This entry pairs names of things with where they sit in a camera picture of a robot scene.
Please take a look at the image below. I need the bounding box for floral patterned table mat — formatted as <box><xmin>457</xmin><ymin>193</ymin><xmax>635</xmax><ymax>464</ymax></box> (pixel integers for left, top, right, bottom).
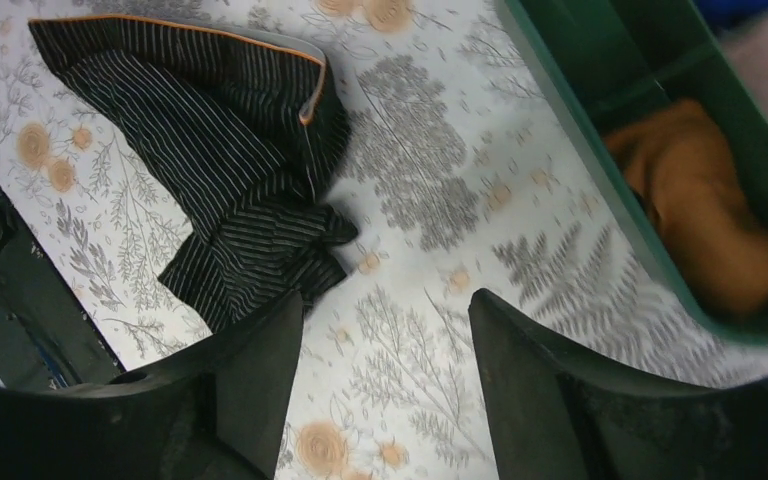
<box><xmin>0</xmin><ymin>1</ymin><xmax>768</xmax><ymax>479</ymax></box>

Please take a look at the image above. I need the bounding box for orange rolled cloth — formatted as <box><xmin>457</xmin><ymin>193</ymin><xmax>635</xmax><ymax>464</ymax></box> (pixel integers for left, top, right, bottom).
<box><xmin>603</xmin><ymin>99</ymin><xmax>768</xmax><ymax>318</ymax></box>

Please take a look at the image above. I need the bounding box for green divided organizer tray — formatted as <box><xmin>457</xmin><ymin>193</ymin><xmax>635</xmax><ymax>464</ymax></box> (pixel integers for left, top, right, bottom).
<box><xmin>496</xmin><ymin>0</ymin><xmax>768</xmax><ymax>346</ymax></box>

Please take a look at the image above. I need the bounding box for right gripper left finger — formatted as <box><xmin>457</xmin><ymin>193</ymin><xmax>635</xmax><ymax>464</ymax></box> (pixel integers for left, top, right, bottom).
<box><xmin>0</xmin><ymin>292</ymin><xmax>303</xmax><ymax>479</ymax></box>

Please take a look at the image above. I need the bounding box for blue rolled cloth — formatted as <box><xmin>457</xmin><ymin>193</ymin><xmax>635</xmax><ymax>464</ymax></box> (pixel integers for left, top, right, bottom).
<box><xmin>694</xmin><ymin>0</ymin><xmax>768</xmax><ymax>29</ymax></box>

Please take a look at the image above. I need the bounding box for black striped underwear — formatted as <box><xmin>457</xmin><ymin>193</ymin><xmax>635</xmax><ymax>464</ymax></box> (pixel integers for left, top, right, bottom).
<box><xmin>29</xmin><ymin>15</ymin><xmax>358</xmax><ymax>332</ymax></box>

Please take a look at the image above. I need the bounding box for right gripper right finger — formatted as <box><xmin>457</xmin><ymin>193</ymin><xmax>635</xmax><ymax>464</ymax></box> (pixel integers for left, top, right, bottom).
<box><xmin>469</xmin><ymin>289</ymin><xmax>768</xmax><ymax>479</ymax></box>

